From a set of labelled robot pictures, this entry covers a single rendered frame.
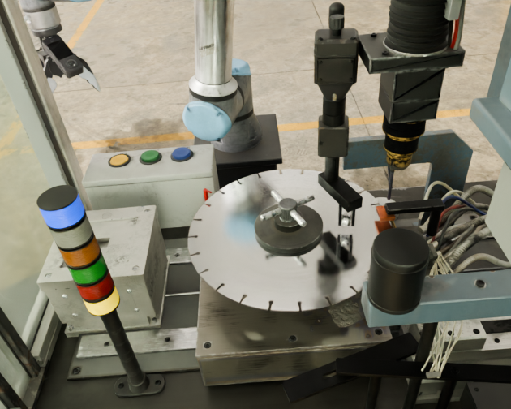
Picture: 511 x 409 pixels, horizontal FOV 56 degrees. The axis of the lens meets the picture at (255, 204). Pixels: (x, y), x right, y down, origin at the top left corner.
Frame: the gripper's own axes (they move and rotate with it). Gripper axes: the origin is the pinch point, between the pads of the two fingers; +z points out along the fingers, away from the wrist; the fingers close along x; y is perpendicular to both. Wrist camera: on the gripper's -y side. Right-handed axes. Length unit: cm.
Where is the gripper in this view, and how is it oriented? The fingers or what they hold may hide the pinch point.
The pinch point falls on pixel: (75, 102)
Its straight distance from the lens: 138.7
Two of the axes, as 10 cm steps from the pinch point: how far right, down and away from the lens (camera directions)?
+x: -7.4, 4.7, -4.7
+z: 0.8, 7.7, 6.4
